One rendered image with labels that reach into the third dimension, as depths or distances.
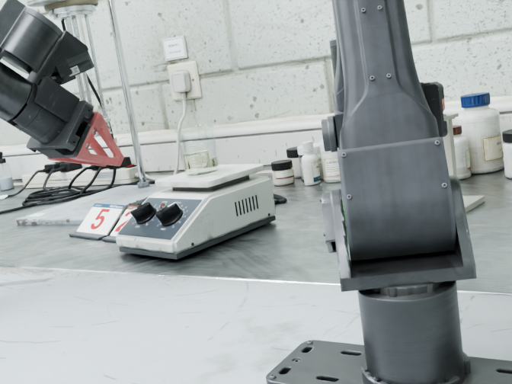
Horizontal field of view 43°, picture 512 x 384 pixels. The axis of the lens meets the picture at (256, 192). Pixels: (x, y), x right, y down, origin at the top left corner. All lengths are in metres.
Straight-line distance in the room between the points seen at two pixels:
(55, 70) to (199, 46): 0.72
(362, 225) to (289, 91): 1.03
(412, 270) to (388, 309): 0.03
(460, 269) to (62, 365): 0.35
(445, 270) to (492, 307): 0.18
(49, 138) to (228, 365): 0.43
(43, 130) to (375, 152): 0.51
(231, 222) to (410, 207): 0.51
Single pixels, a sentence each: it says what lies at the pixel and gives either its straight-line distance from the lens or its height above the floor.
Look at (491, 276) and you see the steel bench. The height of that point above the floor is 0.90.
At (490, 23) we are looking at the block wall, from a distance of 1.27.
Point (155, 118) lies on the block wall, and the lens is 1.65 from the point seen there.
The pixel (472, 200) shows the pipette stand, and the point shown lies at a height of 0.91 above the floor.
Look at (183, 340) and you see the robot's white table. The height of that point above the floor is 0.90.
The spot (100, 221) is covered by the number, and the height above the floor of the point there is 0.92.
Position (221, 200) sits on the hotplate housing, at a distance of 0.88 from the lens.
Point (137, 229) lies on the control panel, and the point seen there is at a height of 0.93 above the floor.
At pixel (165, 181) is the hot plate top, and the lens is 0.94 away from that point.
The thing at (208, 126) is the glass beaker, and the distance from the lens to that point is 0.91.
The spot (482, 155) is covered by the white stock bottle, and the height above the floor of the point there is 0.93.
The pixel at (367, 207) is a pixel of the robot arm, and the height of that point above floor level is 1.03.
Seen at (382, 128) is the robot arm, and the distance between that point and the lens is 0.43.
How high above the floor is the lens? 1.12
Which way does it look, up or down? 10 degrees down
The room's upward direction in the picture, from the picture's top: 9 degrees counter-clockwise
